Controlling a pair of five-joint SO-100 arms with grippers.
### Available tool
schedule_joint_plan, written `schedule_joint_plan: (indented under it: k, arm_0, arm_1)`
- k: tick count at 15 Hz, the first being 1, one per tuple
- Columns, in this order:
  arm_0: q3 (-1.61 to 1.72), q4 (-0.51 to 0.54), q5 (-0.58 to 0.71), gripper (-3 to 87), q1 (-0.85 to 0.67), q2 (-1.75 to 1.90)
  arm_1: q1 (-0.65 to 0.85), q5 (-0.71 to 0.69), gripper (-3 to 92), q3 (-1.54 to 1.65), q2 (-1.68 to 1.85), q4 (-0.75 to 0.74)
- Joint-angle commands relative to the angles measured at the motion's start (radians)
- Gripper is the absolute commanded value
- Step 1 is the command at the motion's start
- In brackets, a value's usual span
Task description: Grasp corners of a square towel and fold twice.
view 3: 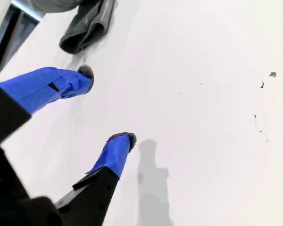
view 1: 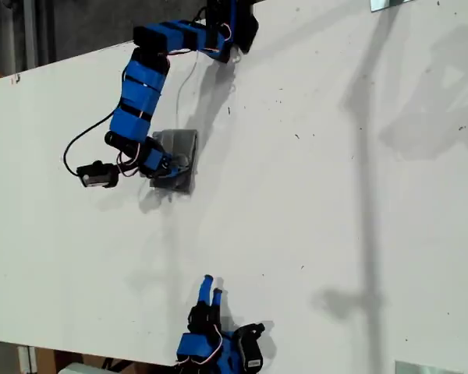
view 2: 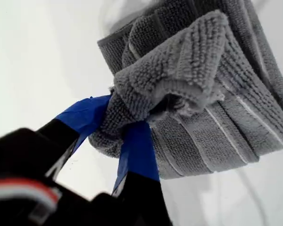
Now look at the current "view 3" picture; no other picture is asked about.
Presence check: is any grey towel with white stripes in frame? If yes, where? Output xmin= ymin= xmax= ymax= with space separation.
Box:
xmin=29 ymin=0 xmax=116 ymax=55

